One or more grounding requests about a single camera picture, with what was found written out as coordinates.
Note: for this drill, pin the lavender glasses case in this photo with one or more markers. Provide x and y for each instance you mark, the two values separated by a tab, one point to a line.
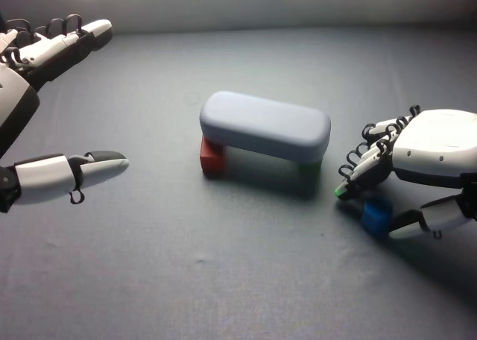
264	125

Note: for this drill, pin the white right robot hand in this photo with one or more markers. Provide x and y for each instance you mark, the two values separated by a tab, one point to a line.
432	146

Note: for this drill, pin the grey table cloth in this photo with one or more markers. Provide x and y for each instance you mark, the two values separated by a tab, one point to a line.
223	273

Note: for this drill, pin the blue hexagonal block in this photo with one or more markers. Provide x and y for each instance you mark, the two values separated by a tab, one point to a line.
374	217

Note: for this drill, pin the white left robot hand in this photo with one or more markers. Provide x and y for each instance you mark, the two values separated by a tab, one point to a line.
41	176

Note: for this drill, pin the red rectangular block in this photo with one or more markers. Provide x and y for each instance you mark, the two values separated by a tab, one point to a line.
210	163

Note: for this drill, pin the green rectangular block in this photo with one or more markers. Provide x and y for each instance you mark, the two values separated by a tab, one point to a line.
310	168

